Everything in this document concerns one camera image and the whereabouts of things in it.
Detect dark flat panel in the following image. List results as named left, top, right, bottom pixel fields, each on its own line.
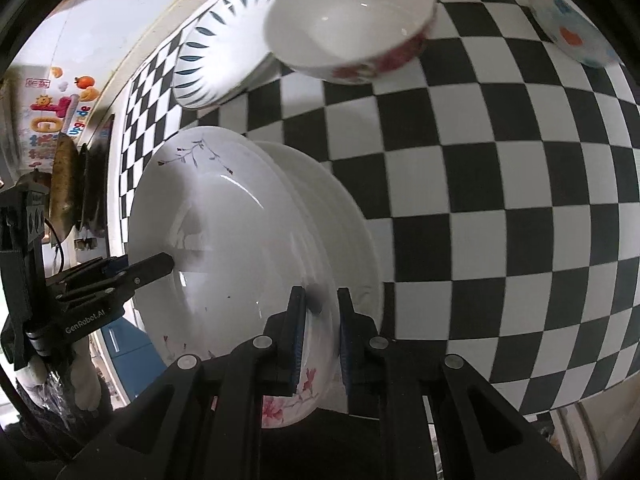
left=80, top=112, right=116, bottom=251

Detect black white checkered tablecloth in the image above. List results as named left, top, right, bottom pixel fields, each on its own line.
left=120, top=0, right=640, bottom=416

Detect blue cabinet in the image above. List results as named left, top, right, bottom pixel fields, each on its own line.
left=97, top=317, right=156, bottom=401

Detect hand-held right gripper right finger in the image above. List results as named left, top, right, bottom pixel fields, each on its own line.
left=337, top=287, right=583, bottom=480

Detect person's left hand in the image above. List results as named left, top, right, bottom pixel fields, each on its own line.
left=16, top=347, right=102, bottom=412

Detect white plate floral branch print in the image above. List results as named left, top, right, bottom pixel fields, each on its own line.
left=127, top=126, right=338, bottom=428

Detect white plate blue leaf rim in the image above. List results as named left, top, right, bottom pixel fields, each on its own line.
left=172, top=0, right=296, bottom=110

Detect brown woven item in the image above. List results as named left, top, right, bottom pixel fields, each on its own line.
left=49, top=132, right=81, bottom=243

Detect colourful wall poster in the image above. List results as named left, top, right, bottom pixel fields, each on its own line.
left=17, top=65, right=101, bottom=171

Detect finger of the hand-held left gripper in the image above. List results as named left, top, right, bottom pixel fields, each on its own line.
left=119, top=252, right=176, bottom=289
left=64, top=255, right=131, bottom=287

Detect white bowl red flower print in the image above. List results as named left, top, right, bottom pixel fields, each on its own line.
left=263, top=0, right=438, bottom=83

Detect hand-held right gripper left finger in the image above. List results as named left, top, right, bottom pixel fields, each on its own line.
left=52, top=286, right=307, bottom=480

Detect plain white plate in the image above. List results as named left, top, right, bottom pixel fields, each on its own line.
left=255, top=140, right=373, bottom=341
left=300, top=170, right=386, bottom=345

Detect white bowl coloured dots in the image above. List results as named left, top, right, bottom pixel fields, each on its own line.
left=522, top=0, right=623, bottom=68

